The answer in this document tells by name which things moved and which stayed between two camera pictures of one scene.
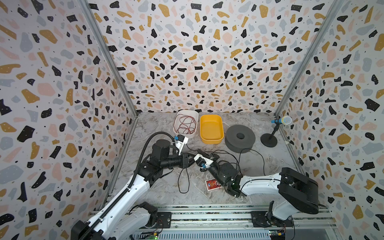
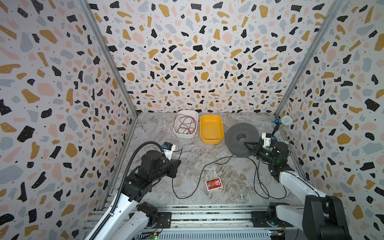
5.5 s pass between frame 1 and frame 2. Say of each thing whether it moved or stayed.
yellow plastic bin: stayed
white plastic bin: stayed
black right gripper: moved
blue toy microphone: stayed
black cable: moved
